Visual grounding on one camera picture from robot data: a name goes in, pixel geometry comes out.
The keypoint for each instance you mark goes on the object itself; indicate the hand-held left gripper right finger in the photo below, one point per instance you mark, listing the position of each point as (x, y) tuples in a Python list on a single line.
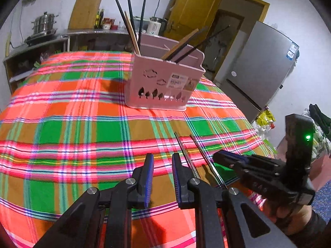
[(177, 178)]

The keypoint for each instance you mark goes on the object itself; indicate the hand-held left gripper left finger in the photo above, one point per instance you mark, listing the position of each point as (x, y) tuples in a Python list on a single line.
[(149, 178)]

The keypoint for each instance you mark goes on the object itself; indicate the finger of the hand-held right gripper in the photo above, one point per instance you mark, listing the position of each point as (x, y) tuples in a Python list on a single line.
[(258, 175), (232, 158)]

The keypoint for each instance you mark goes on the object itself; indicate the thin dark chopstick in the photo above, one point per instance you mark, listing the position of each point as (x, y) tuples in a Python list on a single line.
[(204, 157), (183, 149)]

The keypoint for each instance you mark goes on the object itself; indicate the pink plastic utensil basket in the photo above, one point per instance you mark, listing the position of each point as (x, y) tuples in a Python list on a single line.
[(155, 93)]

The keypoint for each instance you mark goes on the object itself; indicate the black chopstick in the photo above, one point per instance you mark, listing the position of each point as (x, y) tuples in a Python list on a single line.
[(130, 10), (196, 36), (121, 11), (142, 13), (214, 35)]

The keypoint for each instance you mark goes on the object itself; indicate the wooden chopstick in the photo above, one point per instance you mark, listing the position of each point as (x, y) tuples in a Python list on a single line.
[(133, 36), (181, 44)]

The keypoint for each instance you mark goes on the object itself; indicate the person's right forearm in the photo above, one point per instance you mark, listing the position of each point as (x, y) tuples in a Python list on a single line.
[(310, 235)]

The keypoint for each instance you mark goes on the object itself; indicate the person's right hand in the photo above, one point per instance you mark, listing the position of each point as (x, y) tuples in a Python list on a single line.
[(302, 214)]

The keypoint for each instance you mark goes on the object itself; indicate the white plastic bags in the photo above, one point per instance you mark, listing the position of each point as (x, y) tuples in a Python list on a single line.
[(261, 131)]

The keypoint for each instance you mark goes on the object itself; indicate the yellow snack packets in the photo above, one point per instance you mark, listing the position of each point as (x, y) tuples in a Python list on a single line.
[(265, 117)]

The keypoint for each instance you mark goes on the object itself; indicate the dark clothes pile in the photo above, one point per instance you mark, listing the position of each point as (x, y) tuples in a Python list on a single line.
[(319, 116)]

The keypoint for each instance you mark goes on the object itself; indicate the plaid tablecloth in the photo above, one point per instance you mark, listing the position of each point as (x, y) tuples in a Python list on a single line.
[(77, 134)]

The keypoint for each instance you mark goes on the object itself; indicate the silver refrigerator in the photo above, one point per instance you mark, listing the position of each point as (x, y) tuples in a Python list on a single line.
[(263, 67)]

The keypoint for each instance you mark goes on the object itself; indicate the brown inner door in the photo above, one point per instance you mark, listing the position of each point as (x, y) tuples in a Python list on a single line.
[(227, 31)]

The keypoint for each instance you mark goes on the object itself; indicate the white electric kettle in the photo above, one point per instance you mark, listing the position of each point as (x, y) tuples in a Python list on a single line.
[(155, 25)]

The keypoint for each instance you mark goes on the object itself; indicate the yellow wooden door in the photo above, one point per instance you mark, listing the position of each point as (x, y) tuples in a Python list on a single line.
[(191, 7)]

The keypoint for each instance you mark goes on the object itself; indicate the red lidded jars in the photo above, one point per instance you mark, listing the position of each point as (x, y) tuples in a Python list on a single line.
[(108, 24)]

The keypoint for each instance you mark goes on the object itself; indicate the dark sauce bottle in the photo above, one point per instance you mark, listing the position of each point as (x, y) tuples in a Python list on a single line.
[(100, 18)]

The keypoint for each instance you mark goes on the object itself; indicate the black induction cooker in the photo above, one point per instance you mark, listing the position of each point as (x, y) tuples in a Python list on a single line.
[(41, 38)]

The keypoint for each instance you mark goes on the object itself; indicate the steel kitchen counter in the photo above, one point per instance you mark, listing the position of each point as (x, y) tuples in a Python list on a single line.
[(23, 54)]

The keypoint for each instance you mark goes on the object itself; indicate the wooden cutting board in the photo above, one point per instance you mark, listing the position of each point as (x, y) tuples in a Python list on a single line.
[(84, 13)]

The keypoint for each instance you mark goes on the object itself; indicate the steel steamer pot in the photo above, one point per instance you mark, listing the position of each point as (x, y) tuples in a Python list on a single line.
[(44, 24)]

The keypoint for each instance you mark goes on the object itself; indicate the yellow power strip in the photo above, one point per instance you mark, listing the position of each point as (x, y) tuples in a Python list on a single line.
[(8, 45)]

